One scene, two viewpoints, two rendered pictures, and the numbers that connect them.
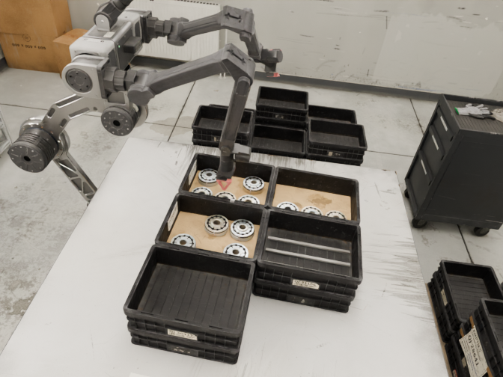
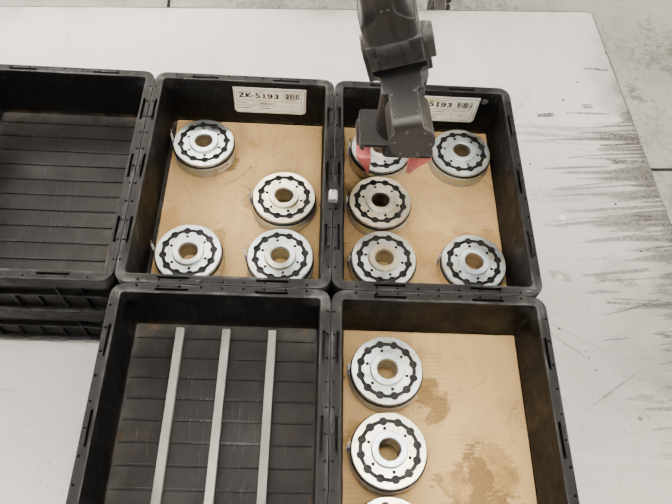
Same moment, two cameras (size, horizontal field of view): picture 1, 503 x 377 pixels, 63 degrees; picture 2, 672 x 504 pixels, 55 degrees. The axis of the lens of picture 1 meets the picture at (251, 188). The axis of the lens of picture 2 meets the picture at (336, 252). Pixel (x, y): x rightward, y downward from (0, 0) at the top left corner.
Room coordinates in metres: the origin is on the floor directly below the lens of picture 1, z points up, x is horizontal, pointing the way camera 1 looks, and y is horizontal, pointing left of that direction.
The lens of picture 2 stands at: (1.19, -0.48, 1.73)
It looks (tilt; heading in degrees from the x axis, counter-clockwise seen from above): 59 degrees down; 80
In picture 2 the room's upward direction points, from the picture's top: 6 degrees clockwise
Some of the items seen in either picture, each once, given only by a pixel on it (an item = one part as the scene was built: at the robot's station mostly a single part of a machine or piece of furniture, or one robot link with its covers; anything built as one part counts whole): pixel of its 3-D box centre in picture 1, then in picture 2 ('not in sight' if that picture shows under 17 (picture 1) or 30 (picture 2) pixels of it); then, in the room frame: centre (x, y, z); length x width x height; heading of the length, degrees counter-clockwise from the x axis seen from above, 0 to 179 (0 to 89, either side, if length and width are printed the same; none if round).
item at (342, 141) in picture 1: (330, 158); not in sight; (2.44, -0.55, 0.37); 0.40 x 0.30 x 0.45; 88
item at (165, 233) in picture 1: (212, 234); (238, 193); (1.14, 0.14, 0.87); 0.40 x 0.30 x 0.11; 84
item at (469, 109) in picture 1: (474, 109); not in sight; (2.44, -1.39, 0.88); 0.25 x 0.19 x 0.03; 88
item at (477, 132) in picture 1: (466, 170); not in sight; (2.36, -1.50, 0.45); 0.60 x 0.45 x 0.90; 88
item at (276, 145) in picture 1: (275, 156); not in sight; (2.46, -0.15, 0.31); 0.40 x 0.30 x 0.34; 88
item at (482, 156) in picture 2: (209, 175); (460, 152); (1.52, 0.21, 0.86); 0.10 x 0.10 x 0.01
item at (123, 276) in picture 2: (213, 226); (236, 174); (1.14, 0.14, 0.92); 0.40 x 0.30 x 0.02; 84
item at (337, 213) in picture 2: (228, 179); (428, 182); (1.43, 0.11, 0.92); 0.40 x 0.30 x 0.02; 84
